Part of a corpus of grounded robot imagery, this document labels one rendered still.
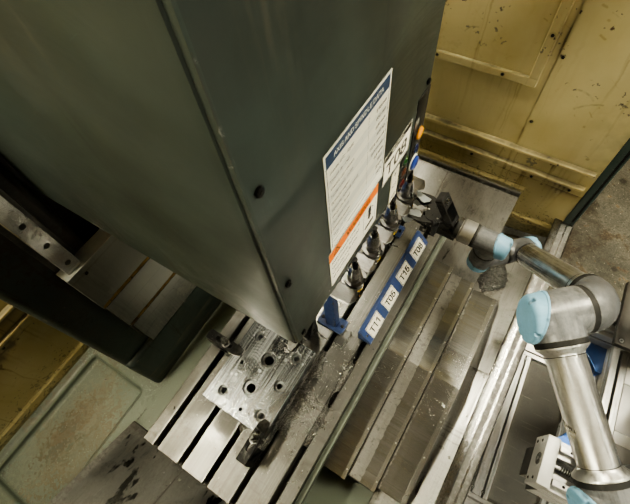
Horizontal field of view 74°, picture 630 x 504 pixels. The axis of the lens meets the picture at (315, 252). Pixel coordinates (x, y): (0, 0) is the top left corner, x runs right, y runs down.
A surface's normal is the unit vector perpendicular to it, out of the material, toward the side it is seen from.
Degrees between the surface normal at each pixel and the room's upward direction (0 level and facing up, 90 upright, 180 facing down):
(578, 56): 92
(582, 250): 0
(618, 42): 90
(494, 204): 25
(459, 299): 8
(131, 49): 90
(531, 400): 0
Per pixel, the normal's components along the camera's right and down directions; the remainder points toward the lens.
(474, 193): -0.29, -0.13
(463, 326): 0.00, -0.58
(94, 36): -0.52, 0.76
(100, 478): 0.14, -0.76
